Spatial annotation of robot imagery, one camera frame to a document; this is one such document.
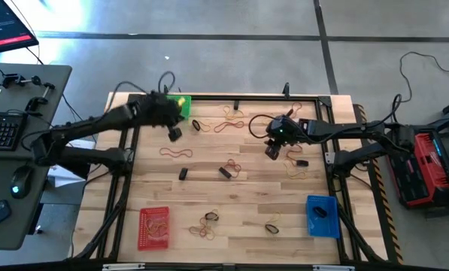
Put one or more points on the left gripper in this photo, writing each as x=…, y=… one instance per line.
x=152, y=111

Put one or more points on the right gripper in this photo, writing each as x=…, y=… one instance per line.
x=282, y=131

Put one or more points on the yellow rubber band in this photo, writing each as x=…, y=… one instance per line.
x=278, y=216
x=209, y=233
x=301, y=150
x=226, y=111
x=285, y=165
x=208, y=130

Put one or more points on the tangle of yellow rubber bands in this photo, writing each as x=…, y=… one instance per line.
x=154, y=227

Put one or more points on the red plastic basket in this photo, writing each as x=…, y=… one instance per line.
x=143, y=241

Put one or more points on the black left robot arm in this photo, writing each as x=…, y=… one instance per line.
x=96, y=122

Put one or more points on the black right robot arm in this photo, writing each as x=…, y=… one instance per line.
x=352, y=130

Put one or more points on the green plastic basket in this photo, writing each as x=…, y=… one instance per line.
x=187, y=111

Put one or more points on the yellow tape tag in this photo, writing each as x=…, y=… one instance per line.
x=179, y=101

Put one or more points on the grey metal mounting plate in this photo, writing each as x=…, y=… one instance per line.
x=329, y=157

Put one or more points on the blue plastic basket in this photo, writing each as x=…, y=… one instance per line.
x=327, y=229

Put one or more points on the white papers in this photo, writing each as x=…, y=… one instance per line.
x=64, y=177

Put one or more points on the yellow black hazard strip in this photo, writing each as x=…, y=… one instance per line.
x=387, y=211

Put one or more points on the black metal clamp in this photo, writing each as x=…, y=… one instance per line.
x=10, y=80
x=36, y=101

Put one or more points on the red and black equipment case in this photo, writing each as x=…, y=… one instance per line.
x=419, y=177

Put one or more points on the black computer mouse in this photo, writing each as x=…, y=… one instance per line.
x=21, y=182

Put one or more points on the black keyboard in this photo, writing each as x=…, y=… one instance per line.
x=0, y=131

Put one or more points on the grey desk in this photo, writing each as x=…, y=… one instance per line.
x=6, y=169

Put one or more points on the monitor with red stripe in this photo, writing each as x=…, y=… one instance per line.
x=2, y=22

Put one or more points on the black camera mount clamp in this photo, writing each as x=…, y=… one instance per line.
x=286, y=90

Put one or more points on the black aluminium table frame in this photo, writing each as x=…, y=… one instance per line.
x=228, y=98

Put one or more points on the silver metal bracket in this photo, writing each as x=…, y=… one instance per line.
x=333, y=268
x=123, y=267

